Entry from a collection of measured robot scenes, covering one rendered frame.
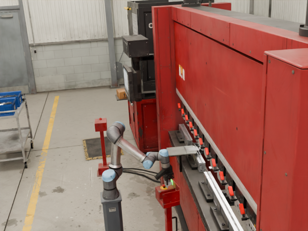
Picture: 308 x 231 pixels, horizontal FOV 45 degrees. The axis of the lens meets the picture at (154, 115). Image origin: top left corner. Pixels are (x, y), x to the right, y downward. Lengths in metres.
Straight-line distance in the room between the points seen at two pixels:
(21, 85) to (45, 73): 0.70
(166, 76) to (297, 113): 3.31
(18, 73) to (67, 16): 1.93
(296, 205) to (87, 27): 9.19
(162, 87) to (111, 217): 1.64
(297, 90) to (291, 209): 0.35
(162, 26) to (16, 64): 6.60
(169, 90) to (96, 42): 5.98
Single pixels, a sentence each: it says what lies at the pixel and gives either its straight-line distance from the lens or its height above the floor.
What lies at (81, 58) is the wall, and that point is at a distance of 10.18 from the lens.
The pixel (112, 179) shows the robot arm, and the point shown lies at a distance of 3.29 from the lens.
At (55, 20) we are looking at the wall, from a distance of 10.07.
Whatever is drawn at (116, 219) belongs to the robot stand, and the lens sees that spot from 3.46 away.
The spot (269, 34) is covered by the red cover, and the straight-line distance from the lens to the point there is 1.69.
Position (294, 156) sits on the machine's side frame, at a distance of 1.10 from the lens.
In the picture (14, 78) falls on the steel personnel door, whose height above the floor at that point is 0.45.
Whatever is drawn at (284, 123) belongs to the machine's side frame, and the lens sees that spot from 1.14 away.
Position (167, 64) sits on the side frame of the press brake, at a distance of 4.26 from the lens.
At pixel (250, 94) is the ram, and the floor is 1.96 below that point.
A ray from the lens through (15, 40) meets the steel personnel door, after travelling 10.20.
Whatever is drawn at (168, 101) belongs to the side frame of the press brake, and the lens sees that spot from 4.36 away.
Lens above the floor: 2.51
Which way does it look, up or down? 19 degrees down
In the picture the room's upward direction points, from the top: 3 degrees counter-clockwise
